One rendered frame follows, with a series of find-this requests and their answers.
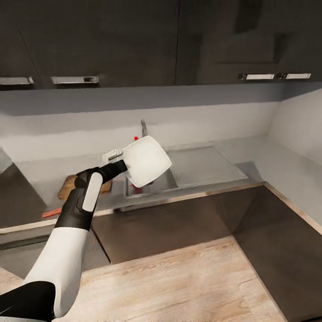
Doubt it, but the bowl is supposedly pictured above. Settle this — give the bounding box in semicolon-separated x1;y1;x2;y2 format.
116;135;171;188

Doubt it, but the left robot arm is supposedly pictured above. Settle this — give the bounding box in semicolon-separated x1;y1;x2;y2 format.
0;149;127;322

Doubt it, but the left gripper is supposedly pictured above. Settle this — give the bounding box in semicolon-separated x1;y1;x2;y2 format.
103;160;127;180

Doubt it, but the parer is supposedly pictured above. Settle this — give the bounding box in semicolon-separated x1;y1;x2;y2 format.
42;208;62;218

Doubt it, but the cutting board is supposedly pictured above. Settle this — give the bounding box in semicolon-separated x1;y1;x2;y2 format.
58;174;112;199

